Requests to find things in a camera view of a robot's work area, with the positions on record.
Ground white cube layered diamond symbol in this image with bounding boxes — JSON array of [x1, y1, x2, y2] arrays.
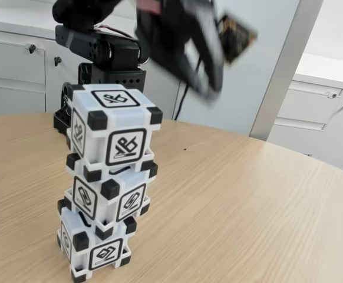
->
[[56, 199, 138, 281]]

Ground white cube zigzag symbol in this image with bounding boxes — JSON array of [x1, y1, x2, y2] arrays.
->
[[64, 164, 160, 240]]

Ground grey metal column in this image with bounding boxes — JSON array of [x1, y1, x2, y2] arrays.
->
[[249, 0, 325, 142]]

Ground white drawer cabinet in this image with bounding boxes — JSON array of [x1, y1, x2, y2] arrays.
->
[[273, 52, 343, 175]]

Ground gripper camera circuit board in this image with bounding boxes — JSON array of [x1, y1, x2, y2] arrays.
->
[[217, 11, 259, 65]]

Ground black camera cable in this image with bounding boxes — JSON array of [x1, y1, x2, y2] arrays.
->
[[173, 54, 205, 121]]

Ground white cube crossed loop symbol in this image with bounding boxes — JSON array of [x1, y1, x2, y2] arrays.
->
[[66, 83, 164, 183]]

